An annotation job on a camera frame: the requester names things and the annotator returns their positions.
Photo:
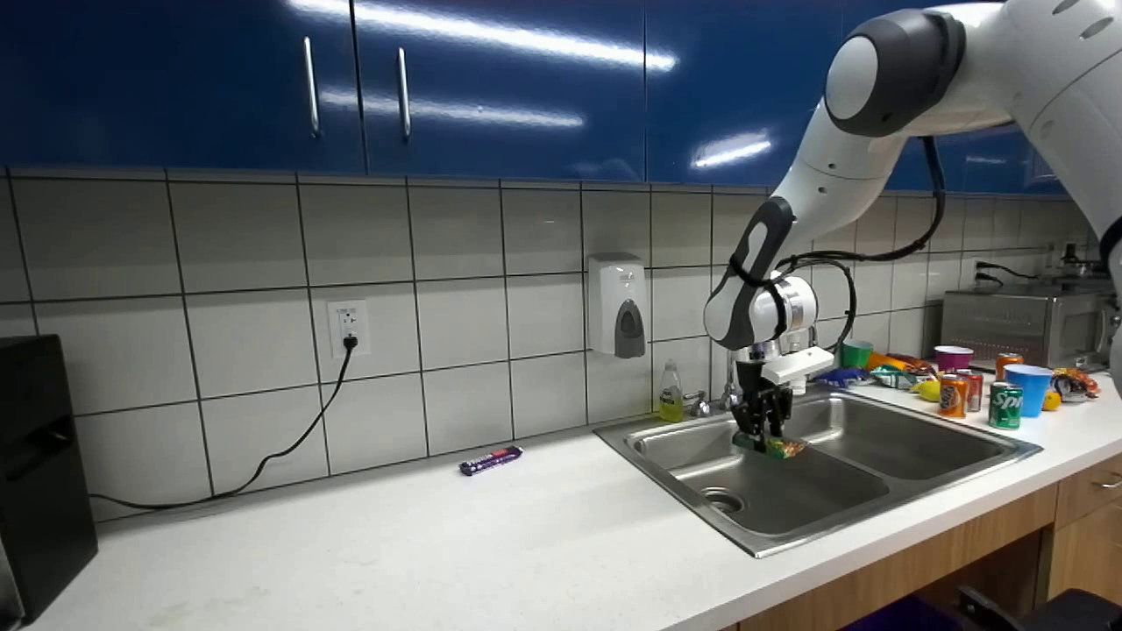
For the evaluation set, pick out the metal sink drain strainer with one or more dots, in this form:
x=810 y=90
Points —
x=724 y=503

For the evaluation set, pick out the red orange soda can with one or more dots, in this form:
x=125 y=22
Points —
x=974 y=391

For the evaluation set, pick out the white wall power outlet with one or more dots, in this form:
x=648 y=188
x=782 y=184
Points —
x=348 y=323

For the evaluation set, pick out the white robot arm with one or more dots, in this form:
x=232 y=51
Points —
x=852 y=177

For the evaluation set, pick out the chrome sink side sprayer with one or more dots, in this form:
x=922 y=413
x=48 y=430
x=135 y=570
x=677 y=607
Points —
x=699 y=403

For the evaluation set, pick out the stainless steel toaster oven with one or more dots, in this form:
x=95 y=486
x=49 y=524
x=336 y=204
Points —
x=1018 y=327

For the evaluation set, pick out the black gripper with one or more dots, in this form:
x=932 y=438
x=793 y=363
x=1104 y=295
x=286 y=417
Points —
x=762 y=388

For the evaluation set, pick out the colourful snack packet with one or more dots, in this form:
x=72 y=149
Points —
x=894 y=377

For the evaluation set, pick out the purple marker pen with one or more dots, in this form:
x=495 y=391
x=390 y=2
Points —
x=489 y=459

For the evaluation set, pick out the white wall soap dispenser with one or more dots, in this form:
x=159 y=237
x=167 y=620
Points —
x=619 y=305

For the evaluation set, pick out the black countertop appliance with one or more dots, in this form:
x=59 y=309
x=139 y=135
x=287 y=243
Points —
x=41 y=467

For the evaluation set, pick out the green plastic cup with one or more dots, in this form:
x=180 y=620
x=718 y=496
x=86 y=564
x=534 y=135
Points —
x=855 y=356

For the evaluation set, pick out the small orange can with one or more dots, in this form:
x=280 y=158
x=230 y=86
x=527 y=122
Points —
x=1007 y=363

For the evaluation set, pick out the yellow round fruit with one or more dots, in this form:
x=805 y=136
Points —
x=926 y=388

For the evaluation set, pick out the green dish soap bottle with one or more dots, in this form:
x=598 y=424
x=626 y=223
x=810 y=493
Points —
x=668 y=400

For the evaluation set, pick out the blue plastic cup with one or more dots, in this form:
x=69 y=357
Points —
x=1028 y=391

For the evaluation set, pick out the green soda can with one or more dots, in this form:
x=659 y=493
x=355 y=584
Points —
x=1004 y=403

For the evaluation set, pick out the wooden base cabinet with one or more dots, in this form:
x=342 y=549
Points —
x=1081 y=549

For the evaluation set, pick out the dark office chair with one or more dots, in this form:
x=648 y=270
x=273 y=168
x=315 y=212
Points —
x=1053 y=615

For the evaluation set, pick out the orange yellow snack packet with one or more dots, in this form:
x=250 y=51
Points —
x=1074 y=383

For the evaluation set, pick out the white cup purple rim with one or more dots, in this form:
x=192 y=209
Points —
x=952 y=356

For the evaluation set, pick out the stainless steel double sink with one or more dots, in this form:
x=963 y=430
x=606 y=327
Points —
x=887 y=456

